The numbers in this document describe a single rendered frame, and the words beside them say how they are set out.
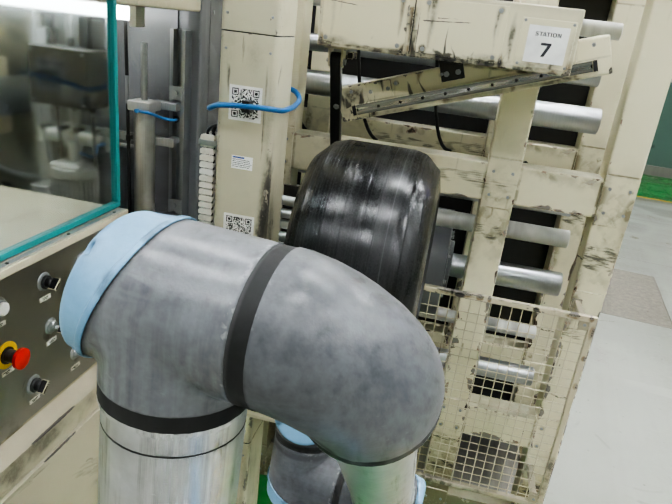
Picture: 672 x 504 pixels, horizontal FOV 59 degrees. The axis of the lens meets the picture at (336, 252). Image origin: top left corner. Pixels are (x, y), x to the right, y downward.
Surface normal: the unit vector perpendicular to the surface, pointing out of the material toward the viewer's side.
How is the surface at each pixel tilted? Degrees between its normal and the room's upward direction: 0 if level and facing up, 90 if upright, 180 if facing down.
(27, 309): 90
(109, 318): 82
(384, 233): 55
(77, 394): 0
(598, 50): 90
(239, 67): 90
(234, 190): 90
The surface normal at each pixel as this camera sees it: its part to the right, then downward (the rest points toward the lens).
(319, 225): -0.13, -0.22
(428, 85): -0.22, 0.32
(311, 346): 0.15, -0.01
